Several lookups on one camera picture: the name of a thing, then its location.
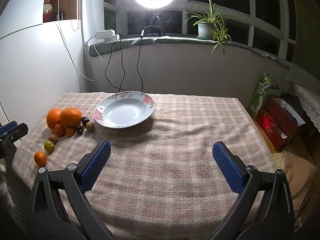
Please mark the beige cushion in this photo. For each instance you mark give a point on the beige cushion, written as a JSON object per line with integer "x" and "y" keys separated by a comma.
{"x": 297, "y": 177}

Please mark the white lace cloth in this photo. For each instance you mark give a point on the white lace cloth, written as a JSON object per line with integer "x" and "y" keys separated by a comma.
{"x": 308, "y": 100}

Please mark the large orange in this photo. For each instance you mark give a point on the large orange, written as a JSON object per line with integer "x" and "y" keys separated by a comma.
{"x": 71, "y": 117}
{"x": 53, "y": 118}

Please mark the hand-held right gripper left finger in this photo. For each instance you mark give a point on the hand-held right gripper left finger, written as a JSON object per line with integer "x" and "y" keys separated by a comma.
{"x": 96, "y": 166}

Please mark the red cardboard box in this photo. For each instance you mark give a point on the red cardboard box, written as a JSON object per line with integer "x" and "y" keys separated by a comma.
{"x": 277, "y": 130}

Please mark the potted spider plant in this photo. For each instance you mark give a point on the potted spider plant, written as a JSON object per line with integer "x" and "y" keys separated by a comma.
{"x": 206, "y": 28}

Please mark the green round fruit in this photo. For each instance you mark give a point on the green round fruit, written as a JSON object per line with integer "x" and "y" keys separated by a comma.
{"x": 49, "y": 146}

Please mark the white cabinet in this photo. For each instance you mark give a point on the white cabinet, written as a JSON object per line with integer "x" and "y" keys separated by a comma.
{"x": 37, "y": 67}

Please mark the white window frame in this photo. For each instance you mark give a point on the white window frame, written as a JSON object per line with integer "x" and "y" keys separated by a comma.
{"x": 258, "y": 2}

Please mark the grey-green sill cloth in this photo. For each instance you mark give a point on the grey-green sill cloth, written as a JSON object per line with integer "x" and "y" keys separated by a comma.
{"x": 175, "y": 40}

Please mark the dark plum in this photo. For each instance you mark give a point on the dark plum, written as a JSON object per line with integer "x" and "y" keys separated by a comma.
{"x": 79, "y": 129}
{"x": 85, "y": 120}

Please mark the red decorative jar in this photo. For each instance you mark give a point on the red decorative jar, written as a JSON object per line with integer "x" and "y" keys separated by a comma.
{"x": 47, "y": 11}

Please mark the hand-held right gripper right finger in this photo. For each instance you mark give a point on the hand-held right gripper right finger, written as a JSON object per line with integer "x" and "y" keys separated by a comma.
{"x": 228, "y": 167}

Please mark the white power strip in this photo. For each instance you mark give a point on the white power strip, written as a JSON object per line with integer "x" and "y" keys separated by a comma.
{"x": 106, "y": 35}

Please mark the small tangerine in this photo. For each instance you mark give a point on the small tangerine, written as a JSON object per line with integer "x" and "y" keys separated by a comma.
{"x": 40, "y": 158}
{"x": 59, "y": 130}
{"x": 70, "y": 132}

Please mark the green plastic bag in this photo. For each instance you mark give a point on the green plastic bag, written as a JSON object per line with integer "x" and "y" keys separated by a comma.
{"x": 258, "y": 97}

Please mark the floral white plate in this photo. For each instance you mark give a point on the floral white plate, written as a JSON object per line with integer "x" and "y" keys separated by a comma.
{"x": 122, "y": 112}

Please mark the brown kiwi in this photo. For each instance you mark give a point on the brown kiwi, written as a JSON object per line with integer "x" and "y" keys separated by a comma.
{"x": 90, "y": 126}
{"x": 52, "y": 138}

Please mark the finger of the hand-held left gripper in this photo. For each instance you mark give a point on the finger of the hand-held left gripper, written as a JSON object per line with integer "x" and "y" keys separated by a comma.
{"x": 18, "y": 131}
{"x": 7, "y": 127}

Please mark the black tripod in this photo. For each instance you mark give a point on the black tripod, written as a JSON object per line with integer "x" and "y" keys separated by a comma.
{"x": 157, "y": 22}

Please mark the checked beige blanket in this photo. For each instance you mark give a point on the checked beige blanket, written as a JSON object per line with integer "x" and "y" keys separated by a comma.
{"x": 162, "y": 155}

